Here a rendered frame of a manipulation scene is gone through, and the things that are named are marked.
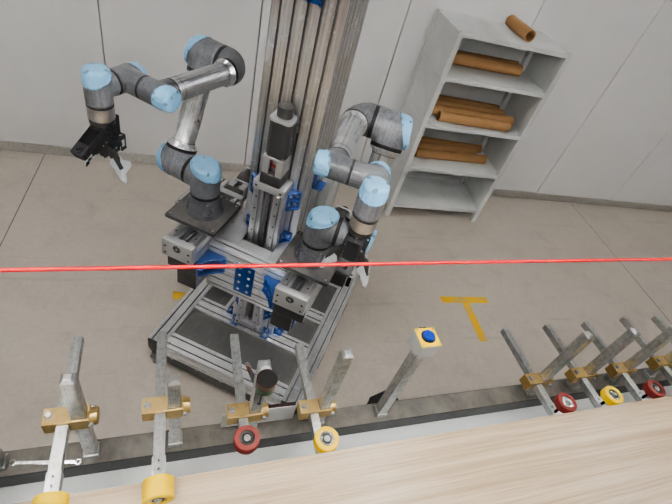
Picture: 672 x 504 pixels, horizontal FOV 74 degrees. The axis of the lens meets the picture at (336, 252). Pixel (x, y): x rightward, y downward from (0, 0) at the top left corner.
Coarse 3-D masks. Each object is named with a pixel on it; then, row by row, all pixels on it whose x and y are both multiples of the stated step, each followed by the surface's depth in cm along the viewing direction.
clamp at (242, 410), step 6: (246, 402) 148; (264, 402) 151; (228, 408) 146; (240, 408) 147; (246, 408) 147; (264, 408) 149; (228, 414) 144; (234, 414) 145; (240, 414) 145; (246, 414) 146; (252, 414) 146; (258, 414) 147; (264, 414) 148; (228, 420) 144; (234, 420) 145; (252, 420) 149; (258, 420) 150
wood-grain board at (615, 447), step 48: (480, 432) 158; (528, 432) 162; (576, 432) 167; (624, 432) 172; (192, 480) 126; (240, 480) 128; (288, 480) 131; (336, 480) 135; (384, 480) 138; (432, 480) 142; (480, 480) 145; (528, 480) 149; (576, 480) 153; (624, 480) 158
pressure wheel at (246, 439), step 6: (246, 426) 139; (252, 426) 140; (240, 432) 137; (246, 432) 138; (252, 432) 139; (258, 432) 139; (234, 438) 136; (240, 438) 136; (246, 438) 136; (252, 438) 137; (258, 438) 137; (234, 444) 136; (240, 444) 135; (246, 444) 136; (252, 444) 136; (258, 444) 137; (240, 450) 135; (246, 450) 134; (252, 450) 135
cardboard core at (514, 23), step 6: (510, 18) 318; (516, 18) 315; (510, 24) 317; (516, 24) 311; (522, 24) 307; (516, 30) 311; (522, 30) 305; (528, 30) 300; (522, 36) 305; (528, 36) 308; (534, 36) 303
